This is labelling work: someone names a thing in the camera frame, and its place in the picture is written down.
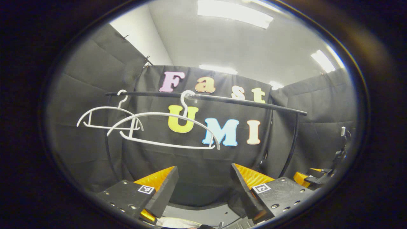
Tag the black backdrop cloth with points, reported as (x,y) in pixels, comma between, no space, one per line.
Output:
(79,95)

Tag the large ceiling light panel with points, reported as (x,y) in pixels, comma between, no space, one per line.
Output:
(235,12)

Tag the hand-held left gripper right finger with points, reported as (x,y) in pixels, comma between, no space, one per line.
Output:
(246,197)

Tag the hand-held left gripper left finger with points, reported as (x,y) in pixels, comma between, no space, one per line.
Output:
(165,194)

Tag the black clothes rack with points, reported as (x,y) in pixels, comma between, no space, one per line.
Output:
(279,108)

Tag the grey slatted panel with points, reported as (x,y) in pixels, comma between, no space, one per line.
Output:
(241,225)

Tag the white clothes hanger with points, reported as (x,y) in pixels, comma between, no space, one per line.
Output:
(171,145)
(101,127)

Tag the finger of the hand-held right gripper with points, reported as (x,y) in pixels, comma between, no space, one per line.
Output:
(302,179)

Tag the ceiling light strip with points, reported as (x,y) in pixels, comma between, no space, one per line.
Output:
(324,61)
(276,85)
(218,69)

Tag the white laundry hamper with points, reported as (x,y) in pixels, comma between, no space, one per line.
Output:
(175,223)

